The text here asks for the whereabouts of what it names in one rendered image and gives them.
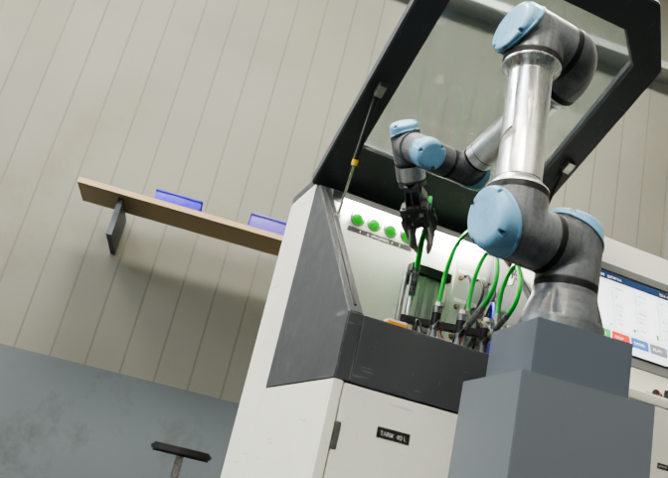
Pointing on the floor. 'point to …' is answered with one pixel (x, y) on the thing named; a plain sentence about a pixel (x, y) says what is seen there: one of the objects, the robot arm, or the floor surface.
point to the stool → (180, 455)
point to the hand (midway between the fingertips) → (422, 248)
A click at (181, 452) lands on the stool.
